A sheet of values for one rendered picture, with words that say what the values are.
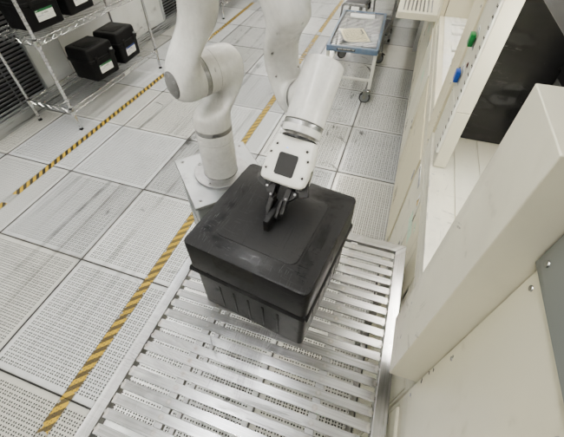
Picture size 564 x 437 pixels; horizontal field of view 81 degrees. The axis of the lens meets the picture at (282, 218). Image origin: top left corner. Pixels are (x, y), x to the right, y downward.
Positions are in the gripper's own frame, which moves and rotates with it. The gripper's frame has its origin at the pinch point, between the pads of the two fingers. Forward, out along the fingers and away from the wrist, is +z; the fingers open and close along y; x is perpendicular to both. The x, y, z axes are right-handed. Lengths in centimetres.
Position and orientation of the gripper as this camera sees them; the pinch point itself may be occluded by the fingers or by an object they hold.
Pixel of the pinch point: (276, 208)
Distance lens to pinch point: 71.0
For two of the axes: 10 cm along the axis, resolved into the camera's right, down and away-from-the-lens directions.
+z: -3.2, 9.4, 1.2
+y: 8.9, 3.4, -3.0
